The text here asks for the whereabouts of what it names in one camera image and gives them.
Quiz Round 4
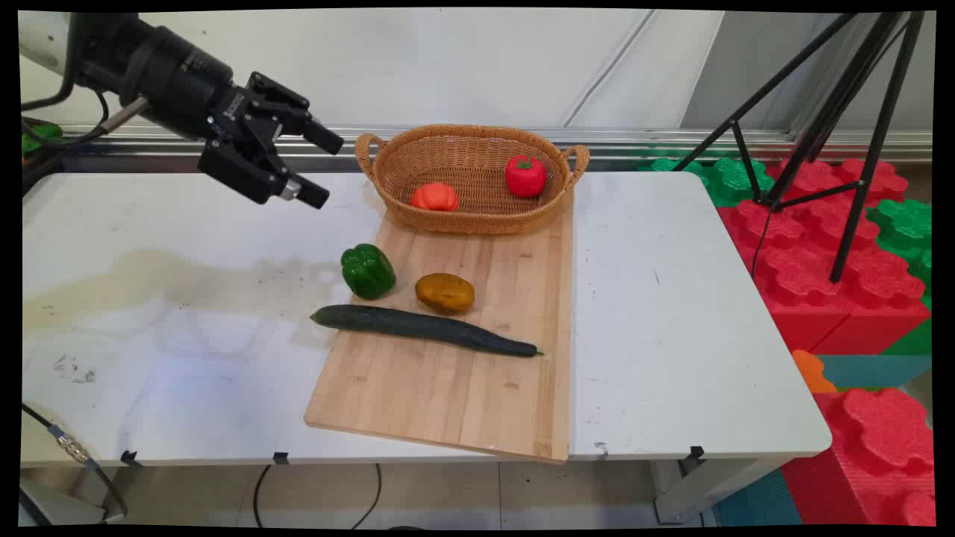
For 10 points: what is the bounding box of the black camera tripod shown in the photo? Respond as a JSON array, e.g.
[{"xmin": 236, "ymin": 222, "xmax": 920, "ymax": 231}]
[{"xmin": 671, "ymin": 11, "xmax": 927, "ymax": 284}]

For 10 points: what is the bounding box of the orange-red toy tomato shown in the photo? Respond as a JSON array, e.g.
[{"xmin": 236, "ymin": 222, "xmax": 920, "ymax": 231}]
[{"xmin": 410, "ymin": 181, "xmax": 460, "ymax": 213}]

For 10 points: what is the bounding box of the grey table leg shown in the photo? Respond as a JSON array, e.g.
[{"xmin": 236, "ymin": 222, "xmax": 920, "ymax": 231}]
[{"xmin": 648, "ymin": 457, "xmax": 786, "ymax": 524}]

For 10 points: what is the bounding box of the teal foam block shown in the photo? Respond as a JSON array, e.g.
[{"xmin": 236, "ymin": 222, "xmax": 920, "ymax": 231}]
[{"xmin": 813, "ymin": 354, "xmax": 933, "ymax": 390}]

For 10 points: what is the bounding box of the dark green toy cucumber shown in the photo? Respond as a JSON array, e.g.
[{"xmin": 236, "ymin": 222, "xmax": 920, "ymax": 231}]
[{"xmin": 310, "ymin": 304, "xmax": 545, "ymax": 359}]

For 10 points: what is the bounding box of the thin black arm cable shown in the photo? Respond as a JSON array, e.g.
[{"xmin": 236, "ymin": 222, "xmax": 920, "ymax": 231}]
[{"xmin": 21, "ymin": 15, "xmax": 81, "ymax": 113}]

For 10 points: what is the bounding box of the wooden cutting board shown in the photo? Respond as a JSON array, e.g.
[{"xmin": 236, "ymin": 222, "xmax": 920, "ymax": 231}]
[{"xmin": 304, "ymin": 190, "xmax": 575, "ymax": 465}]

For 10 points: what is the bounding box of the black cable with silver connector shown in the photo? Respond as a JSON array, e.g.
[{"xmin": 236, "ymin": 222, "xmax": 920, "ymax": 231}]
[{"xmin": 21, "ymin": 403, "xmax": 129, "ymax": 519}]

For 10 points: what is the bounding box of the green toy bell pepper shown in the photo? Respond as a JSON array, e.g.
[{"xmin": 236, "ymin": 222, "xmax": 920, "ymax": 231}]
[{"xmin": 340, "ymin": 243, "xmax": 397, "ymax": 301}]

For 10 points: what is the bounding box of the woven wicker basket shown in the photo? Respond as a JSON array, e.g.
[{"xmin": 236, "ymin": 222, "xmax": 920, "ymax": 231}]
[{"xmin": 354, "ymin": 124, "xmax": 591, "ymax": 236}]

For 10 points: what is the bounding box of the black cable with metal plug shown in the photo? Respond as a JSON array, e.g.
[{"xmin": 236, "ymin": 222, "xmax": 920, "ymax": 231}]
[{"xmin": 21, "ymin": 95, "xmax": 148, "ymax": 148}]

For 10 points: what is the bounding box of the small green foam piece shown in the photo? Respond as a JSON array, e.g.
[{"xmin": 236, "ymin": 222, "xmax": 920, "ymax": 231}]
[{"xmin": 21, "ymin": 121, "xmax": 65, "ymax": 159}]

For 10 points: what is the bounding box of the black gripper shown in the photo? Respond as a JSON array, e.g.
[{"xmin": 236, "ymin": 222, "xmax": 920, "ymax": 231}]
[{"xmin": 134, "ymin": 24, "xmax": 345, "ymax": 210}]

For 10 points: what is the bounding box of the aluminium wall rail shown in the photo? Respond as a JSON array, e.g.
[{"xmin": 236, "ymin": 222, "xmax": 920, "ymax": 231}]
[{"xmin": 21, "ymin": 125, "xmax": 933, "ymax": 174}]

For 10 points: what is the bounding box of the red toy bell pepper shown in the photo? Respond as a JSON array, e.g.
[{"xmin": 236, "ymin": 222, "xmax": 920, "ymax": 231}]
[{"xmin": 504, "ymin": 154, "xmax": 548, "ymax": 198}]

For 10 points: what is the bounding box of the black cable under table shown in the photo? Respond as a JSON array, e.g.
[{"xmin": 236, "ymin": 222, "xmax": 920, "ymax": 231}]
[
  {"xmin": 252, "ymin": 464, "xmax": 274, "ymax": 529},
  {"xmin": 351, "ymin": 463, "xmax": 383, "ymax": 530}
]

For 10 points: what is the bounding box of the green foam block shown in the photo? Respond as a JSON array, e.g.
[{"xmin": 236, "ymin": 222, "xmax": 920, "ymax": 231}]
[
  {"xmin": 865, "ymin": 198, "xmax": 933, "ymax": 310},
  {"xmin": 636, "ymin": 155, "xmax": 777, "ymax": 208}
]

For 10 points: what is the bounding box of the orange foam block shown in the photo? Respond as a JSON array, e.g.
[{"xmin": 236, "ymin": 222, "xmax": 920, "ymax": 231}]
[{"xmin": 792, "ymin": 350, "xmax": 839, "ymax": 395}]

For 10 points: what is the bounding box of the yellow-brown toy potato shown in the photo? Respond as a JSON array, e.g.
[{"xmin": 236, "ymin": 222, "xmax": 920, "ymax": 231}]
[{"xmin": 415, "ymin": 272, "xmax": 476, "ymax": 315}]

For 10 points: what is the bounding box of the teal floor mat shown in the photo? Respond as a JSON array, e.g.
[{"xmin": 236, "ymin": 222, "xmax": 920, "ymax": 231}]
[{"xmin": 715, "ymin": 468, "xmax": 804, "ymax": 527}]

